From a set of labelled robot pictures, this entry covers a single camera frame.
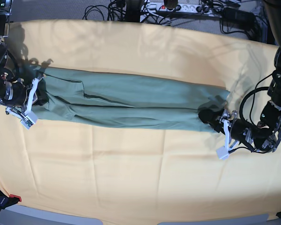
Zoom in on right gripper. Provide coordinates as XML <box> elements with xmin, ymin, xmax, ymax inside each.
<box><xmin>4</xmin><ymin>71</ymin><xmax>49</xmax><ymax>117</ymax></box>

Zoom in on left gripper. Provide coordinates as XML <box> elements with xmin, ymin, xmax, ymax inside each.
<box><xmin>198</xmin><ymin>109</ymin><xmax>256</xmax><ymax>154</ymax></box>

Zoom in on green T-shirt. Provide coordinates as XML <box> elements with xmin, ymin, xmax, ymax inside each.
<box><xmin>23</xmin><ymin>65</ymin><xmax>229</xmax><ymax>131</ymax></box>

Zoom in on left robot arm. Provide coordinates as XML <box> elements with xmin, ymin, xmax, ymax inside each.
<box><xmin>199</xmin><ymin>0</ymin><xmax>281</xmax><ymax>159</ymax></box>

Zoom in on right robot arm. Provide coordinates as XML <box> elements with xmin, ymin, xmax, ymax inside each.
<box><xmin>0</xmin><ymin>0</ymin><xmax>48</xmax><ymax>119</ymax></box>

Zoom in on yellow table cloth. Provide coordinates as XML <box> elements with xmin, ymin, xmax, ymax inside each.
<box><xmin>0</xmin><ymin>20</ymin><xmax>281</xmax><ymax>225</ymax></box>

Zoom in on black power adapter brick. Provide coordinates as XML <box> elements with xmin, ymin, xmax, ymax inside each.
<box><xmin>222</xmin><ymin>7</ymin><xmax>256</xmax><ymax>26</ymax></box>

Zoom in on blue red clamp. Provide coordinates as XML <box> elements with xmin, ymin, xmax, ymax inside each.
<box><xmin>0</xmin><ymin>191</ymin><xmax>22</xmax><ymax>212</ymax></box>

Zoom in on white power strip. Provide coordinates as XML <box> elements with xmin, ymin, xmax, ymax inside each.
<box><xmin>141</xmin><ymin>1</ymin><xmax>223</xmax><ymax>21</ymax></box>

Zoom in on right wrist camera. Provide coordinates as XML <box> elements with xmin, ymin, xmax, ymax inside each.
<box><xmin>21</xmin><ymin>112</ymin><xmax>38</xmax><ymax>130</ymax></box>

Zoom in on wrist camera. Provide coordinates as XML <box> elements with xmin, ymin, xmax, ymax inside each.
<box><xmin>21</xmin><ymin>112</ymin><xmax>38</xmax><ymax>130</ymax></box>
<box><xmin>216</xmin><ymin>146</ymin><xmax>229</xmax><ymax>160</ymax></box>

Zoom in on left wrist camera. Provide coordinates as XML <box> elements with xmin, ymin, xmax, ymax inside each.
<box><xmin>216</xmin><ymin>146</ymin><xmax>229</xmax><ymax>160</ymax></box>

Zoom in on tangled black cables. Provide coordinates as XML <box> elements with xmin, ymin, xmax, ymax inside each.
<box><xmin>81</xmin><ymin>0</ymin><xmax>265</xmax><ymax>42</ymax></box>

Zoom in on black table leg post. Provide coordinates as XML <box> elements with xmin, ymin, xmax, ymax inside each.
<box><xmin>124</xmin><ymin>0</ymin><xmax>143</xmax><ymax>23</ymax></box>

